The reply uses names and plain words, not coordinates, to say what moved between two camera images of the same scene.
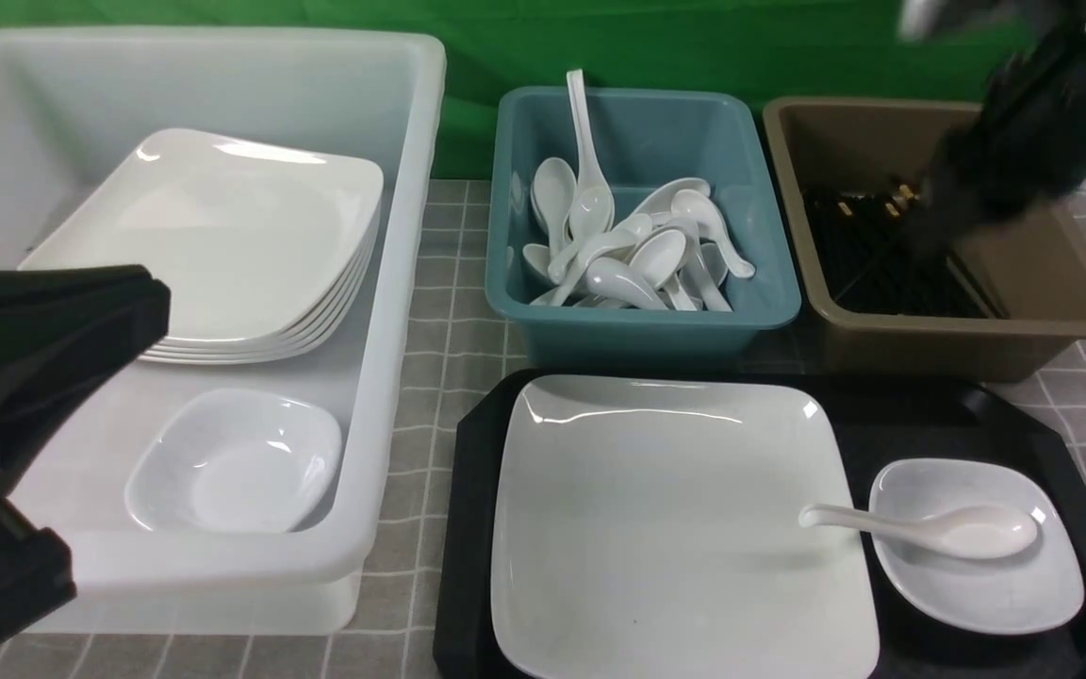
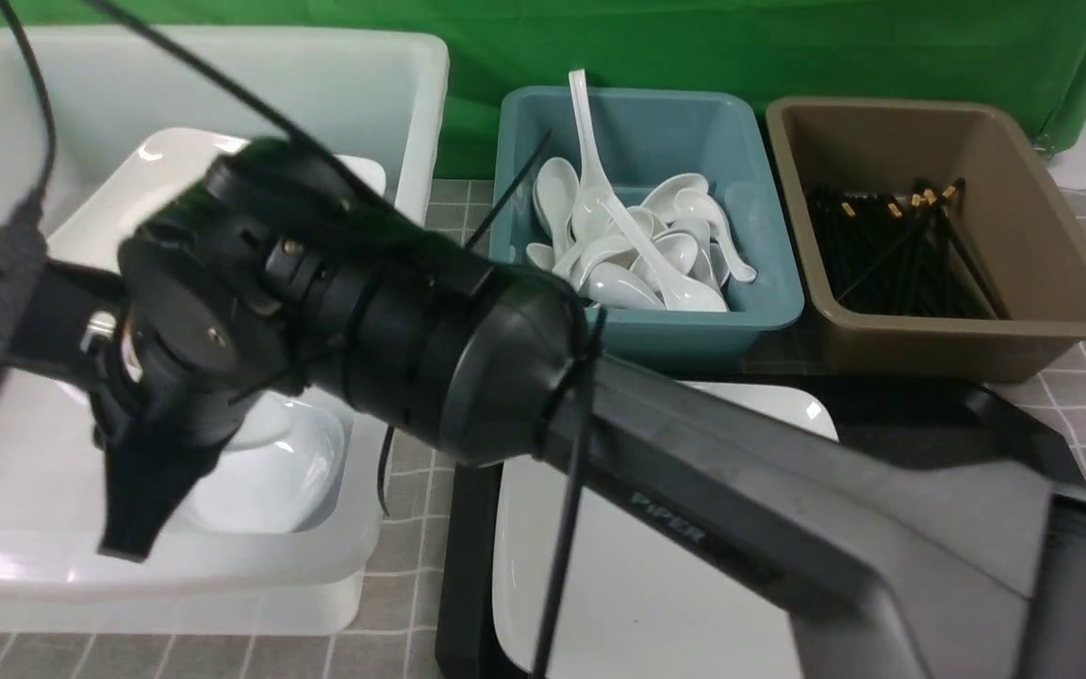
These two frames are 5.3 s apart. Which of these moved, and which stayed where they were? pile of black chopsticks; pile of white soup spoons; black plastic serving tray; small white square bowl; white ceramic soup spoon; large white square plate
Moved: small white square bowl; white ceramic soup spoon
Stayed: black plastic serving tray; large white square plate; pile of white soup spoons; pile of black chopsticks
